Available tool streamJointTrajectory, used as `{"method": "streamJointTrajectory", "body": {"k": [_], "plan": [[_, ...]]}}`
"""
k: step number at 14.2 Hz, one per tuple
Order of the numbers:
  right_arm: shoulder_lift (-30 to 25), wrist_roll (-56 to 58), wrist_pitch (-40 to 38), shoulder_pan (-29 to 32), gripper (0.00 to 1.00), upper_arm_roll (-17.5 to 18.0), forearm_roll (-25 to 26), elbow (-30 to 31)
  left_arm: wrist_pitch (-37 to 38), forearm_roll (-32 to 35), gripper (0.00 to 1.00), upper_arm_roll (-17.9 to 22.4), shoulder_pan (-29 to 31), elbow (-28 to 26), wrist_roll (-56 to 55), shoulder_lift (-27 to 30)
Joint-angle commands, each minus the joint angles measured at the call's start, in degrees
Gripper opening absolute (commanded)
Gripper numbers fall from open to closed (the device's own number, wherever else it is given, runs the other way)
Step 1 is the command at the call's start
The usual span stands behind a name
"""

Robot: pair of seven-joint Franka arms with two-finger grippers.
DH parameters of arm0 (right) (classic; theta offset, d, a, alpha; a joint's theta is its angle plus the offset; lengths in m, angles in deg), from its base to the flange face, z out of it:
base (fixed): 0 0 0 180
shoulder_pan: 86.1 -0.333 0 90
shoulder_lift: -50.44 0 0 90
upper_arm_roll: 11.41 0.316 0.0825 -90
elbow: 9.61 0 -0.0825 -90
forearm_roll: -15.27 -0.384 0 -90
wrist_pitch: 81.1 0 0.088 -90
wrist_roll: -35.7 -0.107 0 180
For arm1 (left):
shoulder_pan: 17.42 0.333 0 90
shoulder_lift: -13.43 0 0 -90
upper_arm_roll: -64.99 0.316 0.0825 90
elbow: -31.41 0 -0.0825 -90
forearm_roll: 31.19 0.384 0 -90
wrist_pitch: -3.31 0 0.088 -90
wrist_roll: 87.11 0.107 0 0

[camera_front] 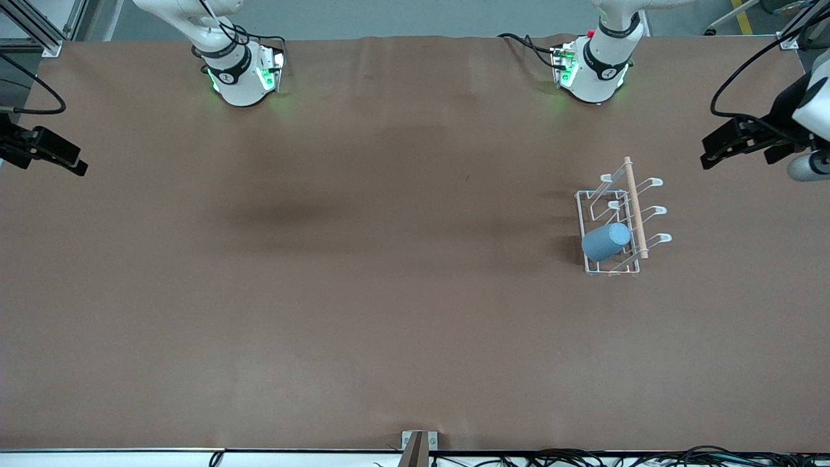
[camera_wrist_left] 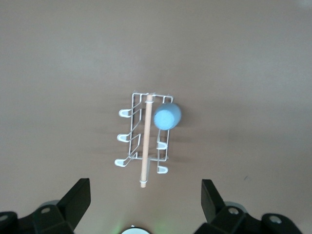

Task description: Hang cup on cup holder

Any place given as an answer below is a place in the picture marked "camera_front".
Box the aluminium frame profile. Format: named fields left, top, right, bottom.
left=777, top=0, right=819, bottom=51
left=0, top=0, right=89, bottom=58

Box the black right base cable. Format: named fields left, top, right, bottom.
left=195, top=0, right=287, bottom=58

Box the brown table cloth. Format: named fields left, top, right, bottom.
left=0, top=34, right=830, bottom=453

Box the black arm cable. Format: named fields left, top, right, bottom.
left=0, top=53, right=67, bottom=115
left=711, top=3, right=830, bottom=141

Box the metal mounting bracket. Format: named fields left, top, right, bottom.
left=401, top=430, right=438, bottom=451

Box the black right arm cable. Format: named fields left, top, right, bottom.
left=0, top=53, right=67, bottom=115

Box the black base cable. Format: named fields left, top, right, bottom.
left=497, top=32, right=561, bottom=69
left=195, top=0, right=287, bottom=58

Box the blue plastic cup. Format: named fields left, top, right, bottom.
left=582, top=222, right=632, bottom=263

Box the white slanted rod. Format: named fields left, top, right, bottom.
left=705, top=0, right=761, bottom=35

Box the black left base cable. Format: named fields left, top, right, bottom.
left=497, top=32, right=561, bottom=69

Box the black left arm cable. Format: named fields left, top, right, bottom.
left=711, top=3, right=830, bottom=141

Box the white wire cup holder rack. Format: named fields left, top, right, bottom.
left=575, top=156, right=673, bottom=278

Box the brown camera pole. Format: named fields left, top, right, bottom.
left=397, top=431, right=429, bottom=467

